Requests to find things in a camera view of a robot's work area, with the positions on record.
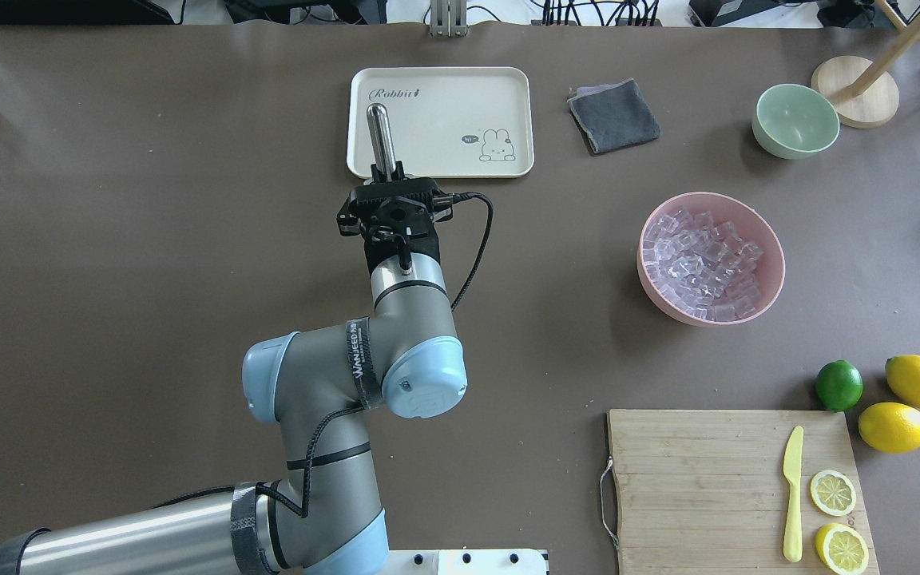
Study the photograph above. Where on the black camera mount wrist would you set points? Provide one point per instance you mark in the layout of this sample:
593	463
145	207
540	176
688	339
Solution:
408	208

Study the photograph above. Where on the mint green bowl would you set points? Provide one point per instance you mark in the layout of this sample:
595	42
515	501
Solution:
793	122

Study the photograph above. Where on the pink plastic bowl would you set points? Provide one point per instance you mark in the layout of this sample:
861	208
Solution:
750	224

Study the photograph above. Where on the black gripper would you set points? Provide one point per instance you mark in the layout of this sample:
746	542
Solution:
425	247

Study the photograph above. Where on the wooden cutting board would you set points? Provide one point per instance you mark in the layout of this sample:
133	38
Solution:
701	491

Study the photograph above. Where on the steel muddler black tip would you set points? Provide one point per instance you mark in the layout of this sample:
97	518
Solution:
380	133

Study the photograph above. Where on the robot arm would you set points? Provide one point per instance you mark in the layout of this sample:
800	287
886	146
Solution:
326	515

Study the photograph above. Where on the wooden cup stand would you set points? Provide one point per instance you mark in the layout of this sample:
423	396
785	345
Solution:
862	92

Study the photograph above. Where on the grey folded cloth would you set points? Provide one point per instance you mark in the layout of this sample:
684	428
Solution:
613	116

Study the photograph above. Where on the lemon half slice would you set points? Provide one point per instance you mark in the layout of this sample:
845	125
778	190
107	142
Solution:
833	493
842	549

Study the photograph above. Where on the cream rabbit tray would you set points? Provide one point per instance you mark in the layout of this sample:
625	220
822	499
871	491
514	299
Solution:
446	122

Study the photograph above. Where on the green lime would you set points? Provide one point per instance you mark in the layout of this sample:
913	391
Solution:
839	386

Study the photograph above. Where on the yellow plastic knife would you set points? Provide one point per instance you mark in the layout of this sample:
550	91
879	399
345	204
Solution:
792	548

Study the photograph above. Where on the clear ice cube pile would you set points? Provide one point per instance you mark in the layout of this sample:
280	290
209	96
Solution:
703	267

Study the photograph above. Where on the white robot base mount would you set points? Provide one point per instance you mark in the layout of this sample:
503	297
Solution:
467	561

